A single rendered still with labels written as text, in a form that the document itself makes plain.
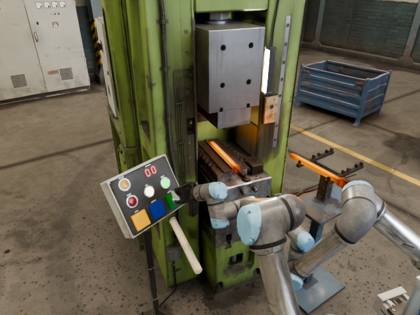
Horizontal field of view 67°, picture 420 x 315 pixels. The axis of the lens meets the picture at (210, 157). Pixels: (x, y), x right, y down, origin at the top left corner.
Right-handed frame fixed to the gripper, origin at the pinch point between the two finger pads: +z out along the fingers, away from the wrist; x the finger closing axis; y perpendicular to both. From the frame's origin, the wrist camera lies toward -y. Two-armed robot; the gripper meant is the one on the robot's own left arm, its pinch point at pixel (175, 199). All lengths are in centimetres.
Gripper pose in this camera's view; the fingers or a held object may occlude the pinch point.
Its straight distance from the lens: 160.2
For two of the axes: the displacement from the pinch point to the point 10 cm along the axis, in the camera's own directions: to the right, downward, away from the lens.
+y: -3.8, -9.2, -1.4
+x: -6.6, 3.7, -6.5
